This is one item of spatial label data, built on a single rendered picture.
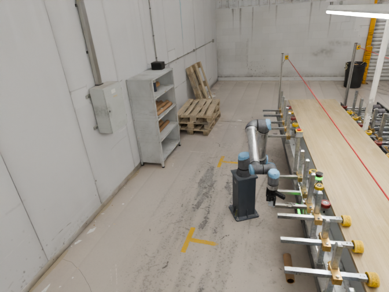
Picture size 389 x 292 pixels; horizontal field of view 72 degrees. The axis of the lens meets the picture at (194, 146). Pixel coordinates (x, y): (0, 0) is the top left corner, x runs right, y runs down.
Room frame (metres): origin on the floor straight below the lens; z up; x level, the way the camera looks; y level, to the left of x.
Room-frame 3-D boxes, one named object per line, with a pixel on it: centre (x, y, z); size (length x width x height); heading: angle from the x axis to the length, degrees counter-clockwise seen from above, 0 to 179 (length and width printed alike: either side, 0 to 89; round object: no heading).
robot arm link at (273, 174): (1.89, -0.64, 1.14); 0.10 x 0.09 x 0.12; 173
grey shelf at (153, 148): (4.59, 0.63, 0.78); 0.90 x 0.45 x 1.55; 161
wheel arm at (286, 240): (1.33, -0.80, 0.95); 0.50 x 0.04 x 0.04; 78
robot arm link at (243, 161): (2.80, -0.59, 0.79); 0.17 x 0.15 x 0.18; 83
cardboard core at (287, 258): (1.86, -0.85, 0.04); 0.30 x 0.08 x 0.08; 168
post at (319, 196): (1.61, -0.90, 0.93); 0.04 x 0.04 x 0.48; 78
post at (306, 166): (2.10, -1.01, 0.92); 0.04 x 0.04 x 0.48; 78
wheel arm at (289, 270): (1.09, -0.74, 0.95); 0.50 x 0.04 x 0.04; 78
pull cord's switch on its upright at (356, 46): (4.36, -2.65, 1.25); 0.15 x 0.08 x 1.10; 168
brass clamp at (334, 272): (1.10, -0.79, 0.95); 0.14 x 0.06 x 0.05; 168
